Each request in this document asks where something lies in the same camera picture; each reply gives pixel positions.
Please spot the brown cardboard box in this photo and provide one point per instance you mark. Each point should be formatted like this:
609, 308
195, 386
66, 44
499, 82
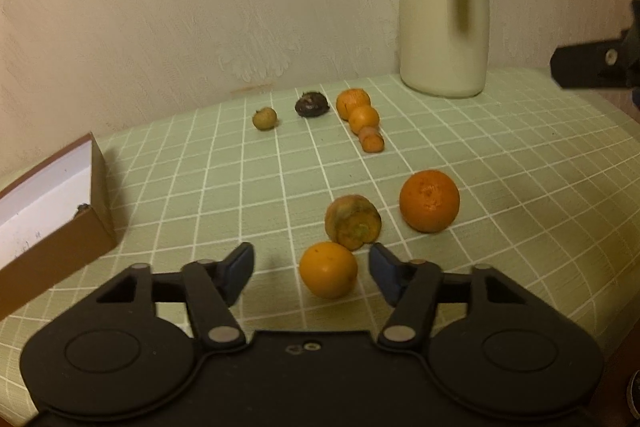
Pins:
65, 252

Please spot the cream thermos jug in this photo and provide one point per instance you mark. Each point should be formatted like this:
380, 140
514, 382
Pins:
440, 37

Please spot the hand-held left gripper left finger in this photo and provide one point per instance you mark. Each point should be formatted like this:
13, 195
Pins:
239, 269

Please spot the medium orange tangerine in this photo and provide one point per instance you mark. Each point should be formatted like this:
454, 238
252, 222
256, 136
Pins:
351, 101

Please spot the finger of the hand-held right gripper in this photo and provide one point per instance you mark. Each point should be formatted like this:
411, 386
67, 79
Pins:
636, 98
585, 67

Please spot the round orange tangerine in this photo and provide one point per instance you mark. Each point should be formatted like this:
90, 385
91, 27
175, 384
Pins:
328, 269

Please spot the round dark object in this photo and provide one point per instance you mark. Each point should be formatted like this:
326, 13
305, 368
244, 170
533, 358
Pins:
634, 392

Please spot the small orange kumquat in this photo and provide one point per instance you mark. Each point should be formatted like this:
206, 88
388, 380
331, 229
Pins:
364, 119

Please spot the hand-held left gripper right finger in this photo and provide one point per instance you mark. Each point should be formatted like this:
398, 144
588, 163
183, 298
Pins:
385, 269

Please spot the green checked tablecloth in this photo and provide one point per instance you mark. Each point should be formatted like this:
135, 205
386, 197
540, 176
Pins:
500, 157

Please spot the small yellow-green fruit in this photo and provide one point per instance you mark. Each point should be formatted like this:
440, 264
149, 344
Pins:
264, 118

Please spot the large orange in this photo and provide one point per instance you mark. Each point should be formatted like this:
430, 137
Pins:
429, 201

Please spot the small dark object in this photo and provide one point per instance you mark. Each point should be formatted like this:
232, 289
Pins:
82, 209

